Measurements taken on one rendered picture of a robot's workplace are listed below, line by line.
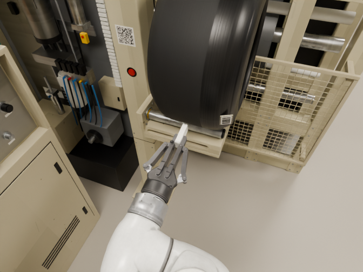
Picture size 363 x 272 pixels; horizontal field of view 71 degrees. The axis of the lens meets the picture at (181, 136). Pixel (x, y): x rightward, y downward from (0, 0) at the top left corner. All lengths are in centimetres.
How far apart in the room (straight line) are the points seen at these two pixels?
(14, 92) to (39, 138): 21
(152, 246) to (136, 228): 5
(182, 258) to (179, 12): 62
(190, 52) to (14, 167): 79
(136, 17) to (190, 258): 77
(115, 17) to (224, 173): 142
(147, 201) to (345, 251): 161
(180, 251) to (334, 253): 149
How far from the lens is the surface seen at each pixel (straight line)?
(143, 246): 60
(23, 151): 117
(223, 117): 83
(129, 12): 99
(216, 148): 109
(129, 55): 108
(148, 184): 65
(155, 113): 112
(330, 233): 205
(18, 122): 117
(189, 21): 76
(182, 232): 180
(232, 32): 73
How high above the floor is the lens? 169
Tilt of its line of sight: 48 degrees down
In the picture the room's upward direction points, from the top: straight up
